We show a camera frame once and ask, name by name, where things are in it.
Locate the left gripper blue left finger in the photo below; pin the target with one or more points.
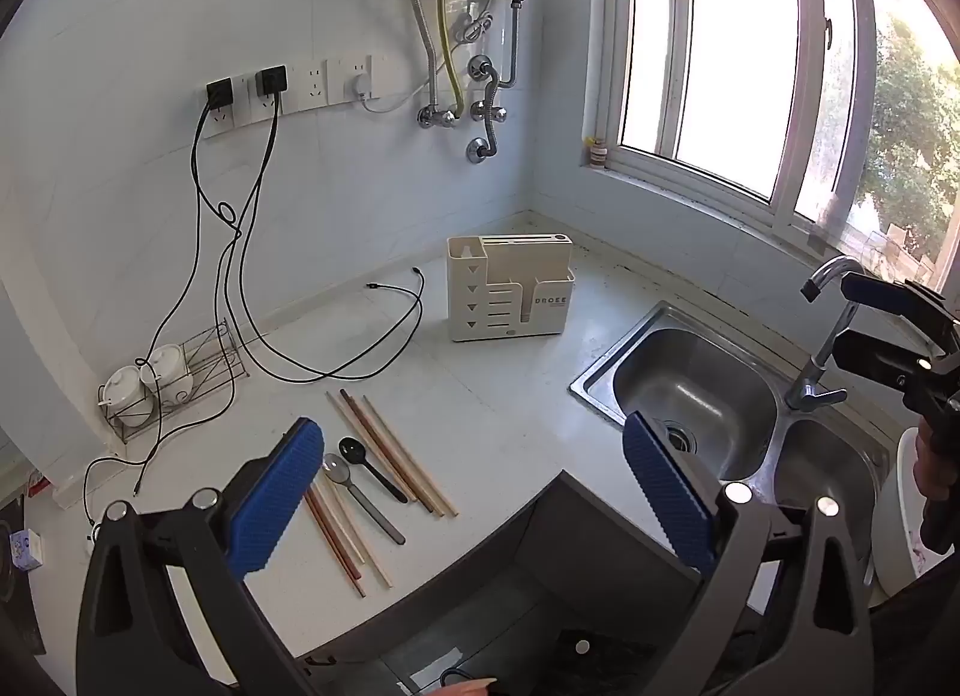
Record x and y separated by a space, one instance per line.
265 493

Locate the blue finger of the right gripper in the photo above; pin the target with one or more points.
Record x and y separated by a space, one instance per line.
870 291
875 359

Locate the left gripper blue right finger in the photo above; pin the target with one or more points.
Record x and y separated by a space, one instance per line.
683 516

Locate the brown wooden chopstick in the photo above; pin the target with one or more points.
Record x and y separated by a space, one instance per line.
355 558

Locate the dark red wooden chopstick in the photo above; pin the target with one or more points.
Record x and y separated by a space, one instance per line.
378 435

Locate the pale wooden chopstick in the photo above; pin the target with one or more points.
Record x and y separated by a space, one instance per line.
336 499

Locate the light wooden chopstick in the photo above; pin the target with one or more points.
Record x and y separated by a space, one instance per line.
435 490

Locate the light bamboo chopstick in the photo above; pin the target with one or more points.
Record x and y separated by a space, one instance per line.
378 456

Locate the person right hand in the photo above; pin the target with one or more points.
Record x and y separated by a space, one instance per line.
933 475

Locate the person left hand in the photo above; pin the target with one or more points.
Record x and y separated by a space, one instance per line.
479 687

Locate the grey translucent spoon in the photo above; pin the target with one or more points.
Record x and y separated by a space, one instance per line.
337 470

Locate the black spoon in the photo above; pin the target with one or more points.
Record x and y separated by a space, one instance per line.
356 453

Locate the stainless steel double sink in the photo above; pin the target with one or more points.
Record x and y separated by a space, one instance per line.
708 397

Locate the white ceramic pot far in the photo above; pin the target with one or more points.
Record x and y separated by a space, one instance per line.
167 377

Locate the white ceramic pot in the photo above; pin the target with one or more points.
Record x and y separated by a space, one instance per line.
124 398
167 377

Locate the white ceramic pot near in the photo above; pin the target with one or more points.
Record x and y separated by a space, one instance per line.
124 398

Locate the white bowl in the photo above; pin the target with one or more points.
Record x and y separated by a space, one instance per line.
898 554

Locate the white framed window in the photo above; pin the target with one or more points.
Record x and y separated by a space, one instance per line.
831 123

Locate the cream utensil holder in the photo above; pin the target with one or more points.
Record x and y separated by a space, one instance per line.
508 286

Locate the small jar on sill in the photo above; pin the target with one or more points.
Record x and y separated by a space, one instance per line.
597 152

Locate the black power adapter left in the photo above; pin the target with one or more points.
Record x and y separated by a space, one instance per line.
219 94

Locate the black power adapter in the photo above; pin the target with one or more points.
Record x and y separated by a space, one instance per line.
219 94
271 81

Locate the black power adapter right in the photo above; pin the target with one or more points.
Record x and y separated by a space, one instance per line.
271 81

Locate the wire dish rack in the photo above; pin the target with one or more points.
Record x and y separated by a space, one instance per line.
214 359

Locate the white wall socket strip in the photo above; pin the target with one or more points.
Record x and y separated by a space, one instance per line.
312 84

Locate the white wall plug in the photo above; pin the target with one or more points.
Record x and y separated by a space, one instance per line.
362 86

